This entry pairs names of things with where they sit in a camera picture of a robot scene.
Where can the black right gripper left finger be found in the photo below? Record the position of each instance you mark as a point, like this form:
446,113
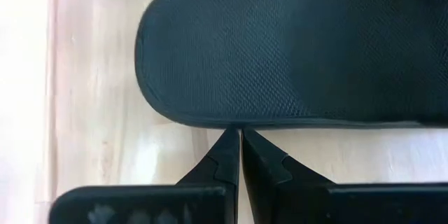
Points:
227,168

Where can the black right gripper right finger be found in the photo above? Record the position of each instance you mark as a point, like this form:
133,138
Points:
266,182

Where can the black rubber slide sandal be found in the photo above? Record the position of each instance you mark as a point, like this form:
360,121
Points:
262,49

